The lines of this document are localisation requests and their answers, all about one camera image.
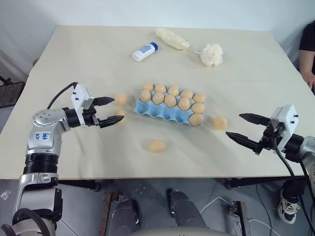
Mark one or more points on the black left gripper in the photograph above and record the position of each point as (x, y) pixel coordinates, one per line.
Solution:
(89, 119)

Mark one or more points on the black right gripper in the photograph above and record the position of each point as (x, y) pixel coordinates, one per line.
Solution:
(269, 141)

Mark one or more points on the person's bare forearm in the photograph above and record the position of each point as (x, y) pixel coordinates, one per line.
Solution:
(307, 61)

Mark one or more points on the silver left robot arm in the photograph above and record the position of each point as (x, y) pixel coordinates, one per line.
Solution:
(41, 142)

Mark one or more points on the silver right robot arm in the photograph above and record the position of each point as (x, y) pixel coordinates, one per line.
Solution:
(307, 147)

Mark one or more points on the blue egg tray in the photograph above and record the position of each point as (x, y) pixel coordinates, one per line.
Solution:
(157, 110)

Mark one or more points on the person's bare hand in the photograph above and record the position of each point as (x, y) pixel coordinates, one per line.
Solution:
(310, 82)

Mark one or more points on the tan egg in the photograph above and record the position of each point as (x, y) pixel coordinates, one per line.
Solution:
(184, 103)
(199, 97)
(170, 100)
(121, 99)
(187, 94)
(198, 108)
(173, 90)
(157, 146)
(119, 113)
(160, 88)
(158, 97)
(219, 123)
(148, 86)
(145, 95)
(196, 119)

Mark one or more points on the white bottle with blue cap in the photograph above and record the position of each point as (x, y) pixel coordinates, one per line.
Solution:
(144, 51)

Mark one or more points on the crumpled white plastic bag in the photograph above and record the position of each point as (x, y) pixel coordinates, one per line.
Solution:
(211, 55)

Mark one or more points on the white and black sneaker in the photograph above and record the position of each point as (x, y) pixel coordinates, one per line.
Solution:
(288, 209)

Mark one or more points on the clear bag of white filling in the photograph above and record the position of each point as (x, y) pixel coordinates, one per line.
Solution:
(172, 38)

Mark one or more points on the dark rounded robot leg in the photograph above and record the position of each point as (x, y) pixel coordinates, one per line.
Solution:
(187, 209)
(124, 216)

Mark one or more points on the person's black shirt torso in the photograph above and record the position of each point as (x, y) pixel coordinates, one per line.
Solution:
(308, 37)

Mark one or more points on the grey robot torso edge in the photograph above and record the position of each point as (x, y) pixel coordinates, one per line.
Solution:
(183, 231)

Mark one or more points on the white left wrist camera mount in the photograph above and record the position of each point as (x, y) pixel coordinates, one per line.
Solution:
(80, 96)

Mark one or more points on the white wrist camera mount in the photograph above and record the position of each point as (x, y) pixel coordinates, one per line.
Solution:
(285, 118)
(80, 96)

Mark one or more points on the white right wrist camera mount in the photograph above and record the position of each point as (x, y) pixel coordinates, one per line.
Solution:
(285, 118)

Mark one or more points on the black table frame bar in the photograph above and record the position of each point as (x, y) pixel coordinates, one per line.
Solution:
(253, 182)
(81, 184)

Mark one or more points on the rusty metal base rail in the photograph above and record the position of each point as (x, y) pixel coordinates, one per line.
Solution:
(110, 211)
(240, 217)

